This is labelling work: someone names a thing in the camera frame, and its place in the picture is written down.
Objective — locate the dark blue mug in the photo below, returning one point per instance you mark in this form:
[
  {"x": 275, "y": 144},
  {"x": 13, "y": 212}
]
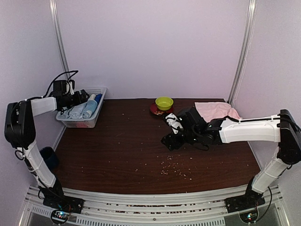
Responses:
[{"x": 50, "y": 158}]

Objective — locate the dark blue rolled towel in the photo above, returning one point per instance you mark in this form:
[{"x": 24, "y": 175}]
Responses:
[{"x": 98, "y": 98}]

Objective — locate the white plastic basket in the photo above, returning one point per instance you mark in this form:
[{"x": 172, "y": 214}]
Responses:
[{"x": 91, "y": 122}]

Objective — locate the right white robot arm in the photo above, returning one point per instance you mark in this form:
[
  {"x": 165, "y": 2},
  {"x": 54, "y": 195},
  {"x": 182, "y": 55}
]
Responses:
[{"x": 281, "y": 129}]

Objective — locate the pink towel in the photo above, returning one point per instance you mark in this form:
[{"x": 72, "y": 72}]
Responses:
[{"x": 215, "y": 110}]

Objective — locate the white rolled towel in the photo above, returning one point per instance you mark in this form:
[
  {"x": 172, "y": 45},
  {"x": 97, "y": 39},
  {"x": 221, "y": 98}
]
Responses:
[{"x": 92, "y": 97}]

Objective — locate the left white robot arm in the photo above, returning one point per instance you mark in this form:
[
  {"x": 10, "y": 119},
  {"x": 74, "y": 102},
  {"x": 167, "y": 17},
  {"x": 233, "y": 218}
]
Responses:
[{"x": 20, "y": 132}]

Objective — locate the red floral plate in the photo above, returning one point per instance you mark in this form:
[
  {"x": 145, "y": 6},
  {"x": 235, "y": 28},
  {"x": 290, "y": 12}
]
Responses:
[{"x": 156, "y": 111}]

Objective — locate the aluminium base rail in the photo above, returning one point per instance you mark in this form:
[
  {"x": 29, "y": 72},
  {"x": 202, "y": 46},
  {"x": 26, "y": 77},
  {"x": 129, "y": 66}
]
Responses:
[{"x": 186, "y": 209}]

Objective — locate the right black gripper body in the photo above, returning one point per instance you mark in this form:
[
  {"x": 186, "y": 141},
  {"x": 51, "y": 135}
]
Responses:
[{"x": 191, "y": 137}]

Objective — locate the right aluminium frame post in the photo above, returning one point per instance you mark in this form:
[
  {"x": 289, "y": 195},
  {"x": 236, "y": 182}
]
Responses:
[{"x": 246, "y": 43}]

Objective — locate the light blue rolled towel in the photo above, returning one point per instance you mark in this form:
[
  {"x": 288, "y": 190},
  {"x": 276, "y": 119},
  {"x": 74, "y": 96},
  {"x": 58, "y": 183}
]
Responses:
[{"x": 74, "y": 112}]

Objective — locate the blue polka dot towel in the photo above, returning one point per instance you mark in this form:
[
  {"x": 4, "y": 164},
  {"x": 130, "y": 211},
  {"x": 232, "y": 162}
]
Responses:
[{"x": 89, "y": 109}]

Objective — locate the green plastic bowl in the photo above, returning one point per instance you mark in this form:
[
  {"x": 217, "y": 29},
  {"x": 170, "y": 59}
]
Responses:
[{"x": 164, "y": 103}]

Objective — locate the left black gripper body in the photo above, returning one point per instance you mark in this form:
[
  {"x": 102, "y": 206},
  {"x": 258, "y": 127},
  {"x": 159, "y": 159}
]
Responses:
[{"x": 71, "y": 102}]

